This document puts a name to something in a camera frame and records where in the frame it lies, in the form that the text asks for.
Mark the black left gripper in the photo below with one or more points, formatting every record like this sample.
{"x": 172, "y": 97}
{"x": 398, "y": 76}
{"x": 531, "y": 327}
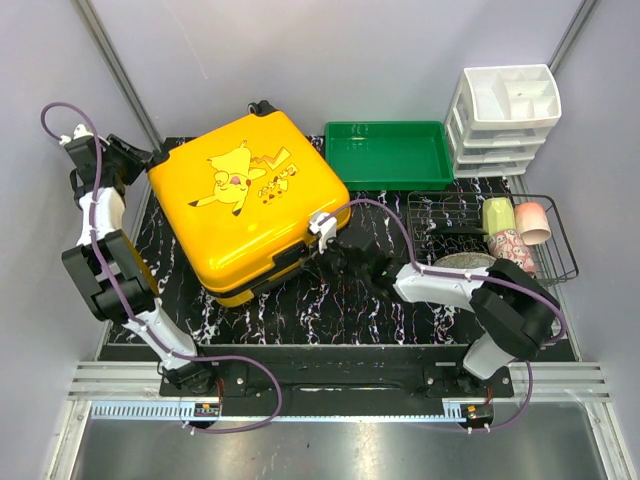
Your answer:
{"x": 139, "y": 160}

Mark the pale green faceted cup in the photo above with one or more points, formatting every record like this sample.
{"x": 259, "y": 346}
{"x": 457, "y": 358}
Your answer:
{"x": 498, "y": 215}

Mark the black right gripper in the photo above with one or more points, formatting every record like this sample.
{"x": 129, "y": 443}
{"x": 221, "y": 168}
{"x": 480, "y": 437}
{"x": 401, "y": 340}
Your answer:
{"x": 329, "y": 244}

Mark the black wire dish rack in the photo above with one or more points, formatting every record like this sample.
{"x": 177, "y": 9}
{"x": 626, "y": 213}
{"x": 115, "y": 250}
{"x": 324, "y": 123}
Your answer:
{"x": 447, "y": 223}

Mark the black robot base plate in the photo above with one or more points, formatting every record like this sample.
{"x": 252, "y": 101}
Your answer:
{"x": 250, "y": 387}

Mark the yellow Pikachu suitcase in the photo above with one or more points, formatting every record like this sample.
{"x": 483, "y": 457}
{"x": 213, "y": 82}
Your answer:
{"x": 240, "y": 199}

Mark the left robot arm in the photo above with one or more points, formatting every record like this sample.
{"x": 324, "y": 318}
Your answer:
{"x": 108, "y": 271}

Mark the green plastic tray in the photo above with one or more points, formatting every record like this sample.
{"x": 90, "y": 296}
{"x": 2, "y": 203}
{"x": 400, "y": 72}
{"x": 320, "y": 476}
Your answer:
{"x": 389, "y": 155}

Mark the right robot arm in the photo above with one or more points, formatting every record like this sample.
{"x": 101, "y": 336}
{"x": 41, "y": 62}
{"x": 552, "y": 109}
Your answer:
{"x": 515, "y": 312}

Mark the speckled grey plate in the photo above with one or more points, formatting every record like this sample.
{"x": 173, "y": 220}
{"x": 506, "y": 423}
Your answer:
{"x": 465, "y": 260}

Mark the pink skull pattern cup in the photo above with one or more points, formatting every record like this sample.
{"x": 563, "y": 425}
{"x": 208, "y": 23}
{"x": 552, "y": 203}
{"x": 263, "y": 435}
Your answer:
{"x": 508, "y": 244}

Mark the pink marbled cup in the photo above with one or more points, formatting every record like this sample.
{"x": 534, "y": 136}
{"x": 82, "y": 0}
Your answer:
{"x": 532, "y": 223}

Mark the white drawer organizer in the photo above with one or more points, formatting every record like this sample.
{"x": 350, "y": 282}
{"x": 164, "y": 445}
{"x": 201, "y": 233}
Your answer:
{"x": 499, "y": 118}

